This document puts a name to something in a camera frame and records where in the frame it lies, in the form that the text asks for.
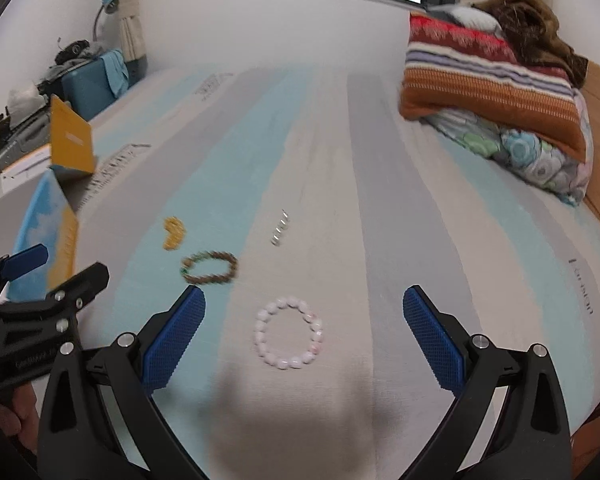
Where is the pink bead bracelet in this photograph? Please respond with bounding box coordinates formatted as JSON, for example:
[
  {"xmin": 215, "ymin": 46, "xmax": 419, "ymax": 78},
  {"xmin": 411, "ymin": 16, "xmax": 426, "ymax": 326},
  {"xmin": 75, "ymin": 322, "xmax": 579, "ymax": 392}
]
[{"xmin": 253, "ymin": 296, "xmax": 325, "ymax": 371}]

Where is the black bag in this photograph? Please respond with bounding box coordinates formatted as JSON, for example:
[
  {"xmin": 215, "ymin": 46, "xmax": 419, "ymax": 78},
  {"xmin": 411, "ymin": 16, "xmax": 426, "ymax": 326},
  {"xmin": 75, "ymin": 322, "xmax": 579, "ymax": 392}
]
[{"xmin": 55, "ymin": 37, "xmax": 103, "ymax": 68}]

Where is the blue suitcase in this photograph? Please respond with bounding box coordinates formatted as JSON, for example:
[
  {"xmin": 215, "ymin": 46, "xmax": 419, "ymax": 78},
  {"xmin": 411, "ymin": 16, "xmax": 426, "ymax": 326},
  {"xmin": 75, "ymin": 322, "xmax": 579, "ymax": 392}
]
[{"xmin": 60, "ymin": 50, "xmax": 131, "ymax": 121}]

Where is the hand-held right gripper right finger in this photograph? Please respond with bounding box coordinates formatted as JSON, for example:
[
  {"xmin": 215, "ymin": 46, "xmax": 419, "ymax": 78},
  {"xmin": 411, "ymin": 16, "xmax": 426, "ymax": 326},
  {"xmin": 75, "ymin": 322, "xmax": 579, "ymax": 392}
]
[{"xmin": 402, "ymin": 285, "xmax": 573, "ymax": 480}]

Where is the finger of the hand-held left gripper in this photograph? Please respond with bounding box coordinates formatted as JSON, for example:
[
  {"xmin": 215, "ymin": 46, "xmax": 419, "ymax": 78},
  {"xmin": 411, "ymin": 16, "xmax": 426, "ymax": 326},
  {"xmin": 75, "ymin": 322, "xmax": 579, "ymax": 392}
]
[
  {"xmin": 0, "ymin": 243, "xmax": 50, "ymax": 303},
  {"xmin": 44, "ymin": 261, "xmax": 110, "ymax": 313}
]

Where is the brown blanket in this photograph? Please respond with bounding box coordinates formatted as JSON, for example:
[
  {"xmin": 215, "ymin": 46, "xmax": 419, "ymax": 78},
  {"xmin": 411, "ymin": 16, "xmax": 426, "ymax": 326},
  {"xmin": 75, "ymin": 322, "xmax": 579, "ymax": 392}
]
[{"xmin": 472, "ymin": 0, "xmax": 590, "ymax": 88}]

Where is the small silver pearl trinket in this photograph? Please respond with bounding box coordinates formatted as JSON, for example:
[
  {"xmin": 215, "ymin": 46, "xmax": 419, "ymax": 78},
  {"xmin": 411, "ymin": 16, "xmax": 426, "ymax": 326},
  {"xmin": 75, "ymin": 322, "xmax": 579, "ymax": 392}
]
[{"xmin": 270, "ymin": 208, "xmax": 291, "ymax": 247}]

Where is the grey white pillow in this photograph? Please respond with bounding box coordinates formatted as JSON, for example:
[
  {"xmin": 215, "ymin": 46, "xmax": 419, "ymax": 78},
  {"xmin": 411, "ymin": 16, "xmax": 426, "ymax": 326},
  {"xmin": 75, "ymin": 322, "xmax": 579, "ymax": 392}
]
[{"xmin": 430, "ymin": 4, "xmax": 503, "ymax": 31}]

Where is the teal cloth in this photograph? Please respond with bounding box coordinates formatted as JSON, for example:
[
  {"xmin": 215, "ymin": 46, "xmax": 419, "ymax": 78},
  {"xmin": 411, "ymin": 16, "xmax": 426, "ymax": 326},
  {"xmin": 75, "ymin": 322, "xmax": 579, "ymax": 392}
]
[{"xmin": 100, "ymin": 50, "xmax": 131, "ymax": 96}]

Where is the cream curtain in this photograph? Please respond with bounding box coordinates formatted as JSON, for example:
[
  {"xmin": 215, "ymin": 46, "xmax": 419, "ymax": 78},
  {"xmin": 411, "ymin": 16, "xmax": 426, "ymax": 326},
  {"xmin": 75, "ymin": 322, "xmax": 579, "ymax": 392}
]
[{"xmin": 107, "ymin": 0, "xmax": 147, "ymax": 63}]

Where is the green brown bead bracelet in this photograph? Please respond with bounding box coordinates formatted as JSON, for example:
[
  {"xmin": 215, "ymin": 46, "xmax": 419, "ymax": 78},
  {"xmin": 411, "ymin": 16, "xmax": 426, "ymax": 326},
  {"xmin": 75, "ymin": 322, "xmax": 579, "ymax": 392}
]
[{"xmin": 181, "ymin": 251, "xmax": 240, "ymax": 286}]

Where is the white plastic bag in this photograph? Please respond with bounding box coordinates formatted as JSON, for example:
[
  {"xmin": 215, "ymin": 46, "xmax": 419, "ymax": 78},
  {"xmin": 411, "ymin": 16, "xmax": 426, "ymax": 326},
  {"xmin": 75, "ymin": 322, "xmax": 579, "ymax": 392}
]
[{"xmin": 7, "ymin": 85, "xmax": 46, "ymax": 112}]

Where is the floral quilt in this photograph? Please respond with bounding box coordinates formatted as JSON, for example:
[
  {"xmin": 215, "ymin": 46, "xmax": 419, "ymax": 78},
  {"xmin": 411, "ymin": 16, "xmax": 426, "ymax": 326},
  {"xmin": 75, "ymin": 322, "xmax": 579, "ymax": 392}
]
[{"xmin": 422, "ymin": 90, "xmax": 595, "ymax": 206}]

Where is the blue and yellow cardboard box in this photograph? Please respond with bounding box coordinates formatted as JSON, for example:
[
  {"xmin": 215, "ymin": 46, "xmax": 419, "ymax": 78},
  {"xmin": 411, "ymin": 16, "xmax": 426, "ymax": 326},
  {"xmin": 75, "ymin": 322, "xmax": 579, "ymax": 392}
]
[{"xmin": 0, "ymin": 94, "xmax": 97, "ymax": 303}]

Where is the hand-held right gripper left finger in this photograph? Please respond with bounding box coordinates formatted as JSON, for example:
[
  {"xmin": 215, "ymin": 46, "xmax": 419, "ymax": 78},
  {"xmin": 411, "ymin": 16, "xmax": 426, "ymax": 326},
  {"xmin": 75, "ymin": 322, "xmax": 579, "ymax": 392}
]
[{"xmin": 37, "ymin": 285, "xmax": 207, "ymax": 480}]

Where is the blue desk lamp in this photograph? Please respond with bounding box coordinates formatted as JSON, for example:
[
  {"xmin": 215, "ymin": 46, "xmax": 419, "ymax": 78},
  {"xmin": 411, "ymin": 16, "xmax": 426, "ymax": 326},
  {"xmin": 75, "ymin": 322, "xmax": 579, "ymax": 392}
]
[{"xmin": 92, "ymin": 0, "xmax": 121, "ymax": 43}]

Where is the yellow bead bracelet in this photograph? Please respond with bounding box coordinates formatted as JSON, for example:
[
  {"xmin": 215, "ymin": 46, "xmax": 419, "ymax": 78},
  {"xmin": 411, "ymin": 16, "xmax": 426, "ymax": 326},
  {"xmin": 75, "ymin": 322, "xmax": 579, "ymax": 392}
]
[{"xmin": 163, "ymin": 217, "xmax": 186, "ymax": 251}]

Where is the striped orange pillow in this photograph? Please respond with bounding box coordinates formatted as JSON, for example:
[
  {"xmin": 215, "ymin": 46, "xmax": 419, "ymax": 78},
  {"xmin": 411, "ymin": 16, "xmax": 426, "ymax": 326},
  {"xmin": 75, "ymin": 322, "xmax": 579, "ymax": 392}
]
[{"xmin": 399, "ymin": 12, "xmax": 588, "ymax": 158}]

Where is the person's left hand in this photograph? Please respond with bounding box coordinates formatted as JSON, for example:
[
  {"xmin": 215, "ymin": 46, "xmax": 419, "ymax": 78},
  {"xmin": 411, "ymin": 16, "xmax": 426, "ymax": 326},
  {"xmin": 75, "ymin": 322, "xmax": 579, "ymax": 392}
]
[{"xmin": 0, "ymin": 382, "xmax": 42, "ymax": 455}]

